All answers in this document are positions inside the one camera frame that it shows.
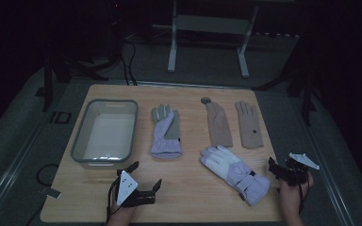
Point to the white metal stand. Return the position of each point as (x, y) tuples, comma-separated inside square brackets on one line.
[(207, 24)]

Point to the black stand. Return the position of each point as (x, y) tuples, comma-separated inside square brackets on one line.
[(308, 97), (47, 88)]

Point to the clear plastic bin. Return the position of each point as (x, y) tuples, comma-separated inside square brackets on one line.
[(110, 138)]

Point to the plain beige knit glove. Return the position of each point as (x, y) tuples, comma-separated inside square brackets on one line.
[(219, 127)]

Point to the purple glove with grey palm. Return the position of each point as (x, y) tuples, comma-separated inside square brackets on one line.
[(165, 135)]

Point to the person's left hand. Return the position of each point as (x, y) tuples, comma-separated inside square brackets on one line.
[(121, 213)]

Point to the beige knit glove with button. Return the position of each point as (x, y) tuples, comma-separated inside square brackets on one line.
[(250, 128)]

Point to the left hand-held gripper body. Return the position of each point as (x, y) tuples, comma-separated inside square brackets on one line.
[(127, 188)]

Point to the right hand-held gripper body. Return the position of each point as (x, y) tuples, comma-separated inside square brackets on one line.
[(295, 172)]

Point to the round grey table grommet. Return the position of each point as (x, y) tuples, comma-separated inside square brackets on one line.
[(205, 100)]

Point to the purple and white ski glove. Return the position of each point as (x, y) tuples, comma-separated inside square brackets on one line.
[(235, 174)]

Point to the person's right hand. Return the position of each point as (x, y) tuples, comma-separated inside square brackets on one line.
[(290, 197)]

